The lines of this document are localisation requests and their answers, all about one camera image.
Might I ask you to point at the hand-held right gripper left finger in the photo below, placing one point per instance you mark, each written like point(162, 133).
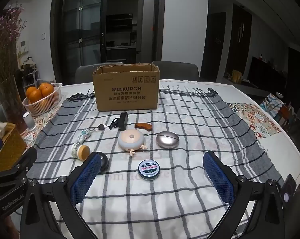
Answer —
point(86, 179)

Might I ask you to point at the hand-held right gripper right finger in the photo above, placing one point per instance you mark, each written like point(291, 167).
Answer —
point(218, 179)

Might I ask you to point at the black round dome object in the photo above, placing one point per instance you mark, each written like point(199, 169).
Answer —
point(104, 163)

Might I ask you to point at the small white bottle tan cap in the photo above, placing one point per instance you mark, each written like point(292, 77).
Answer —
point(79, 151)

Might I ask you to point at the round peach night light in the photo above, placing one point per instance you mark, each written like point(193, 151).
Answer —
point(131, 139)

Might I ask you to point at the round black tin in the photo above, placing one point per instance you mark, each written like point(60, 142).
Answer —
point(147, 168)

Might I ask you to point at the black power adapter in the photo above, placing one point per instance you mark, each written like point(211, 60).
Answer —
point(123, 121)

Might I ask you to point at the brown cardboard box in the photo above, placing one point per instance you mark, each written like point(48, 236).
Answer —
point(125, 94)

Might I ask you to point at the tan storage box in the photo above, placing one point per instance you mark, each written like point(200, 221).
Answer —
point(14, 144)

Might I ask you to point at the small white cylinder device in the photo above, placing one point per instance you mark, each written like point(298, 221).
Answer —
point(29, 120)

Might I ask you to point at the glass vase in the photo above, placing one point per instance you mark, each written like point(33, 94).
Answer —
point(9, 99)

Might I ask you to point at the white plastic fruit basket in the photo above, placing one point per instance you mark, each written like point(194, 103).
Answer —
point(44, 107)

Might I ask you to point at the silver oval metal case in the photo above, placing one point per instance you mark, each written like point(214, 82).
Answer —
point(167, 140)

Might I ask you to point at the grey plaid cloth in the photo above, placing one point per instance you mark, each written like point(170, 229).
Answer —
point(180, 119)

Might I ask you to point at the pile of oranges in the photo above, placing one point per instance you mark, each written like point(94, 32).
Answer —
point(46, 89)

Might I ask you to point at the small brown wooden piece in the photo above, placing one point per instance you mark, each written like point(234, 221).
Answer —
point(143, 126)

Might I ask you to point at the white shelf with toys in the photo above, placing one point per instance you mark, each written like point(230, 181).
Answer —
point(30, 73)

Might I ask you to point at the colourful patterned cloth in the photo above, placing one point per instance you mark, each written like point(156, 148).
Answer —
point(274, 107)

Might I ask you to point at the white low bench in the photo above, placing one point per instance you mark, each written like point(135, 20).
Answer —
point(247, 87)

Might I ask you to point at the dried purple flower bouquet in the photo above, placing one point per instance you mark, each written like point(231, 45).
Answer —
point(5, 49)

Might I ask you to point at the grey dining chair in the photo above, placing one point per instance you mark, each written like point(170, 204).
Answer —
point(180, 71)
point(84, 73)

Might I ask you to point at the yellow bag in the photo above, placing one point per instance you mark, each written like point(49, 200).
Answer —
point(236, 76)

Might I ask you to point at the dark sideboard cabinet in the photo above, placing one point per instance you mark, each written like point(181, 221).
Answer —
point(267, 73)

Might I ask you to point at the dark room door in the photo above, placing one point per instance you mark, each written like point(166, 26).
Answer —
point(213, 44)

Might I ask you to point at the dark glass sliding door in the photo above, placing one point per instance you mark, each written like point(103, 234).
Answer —
point(77, 29)

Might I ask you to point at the dark kitchen cabinets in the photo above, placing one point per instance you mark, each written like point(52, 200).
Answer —
point(120, 42)

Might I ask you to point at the white wall panel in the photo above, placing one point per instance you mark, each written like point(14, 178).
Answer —
point(24, 45)

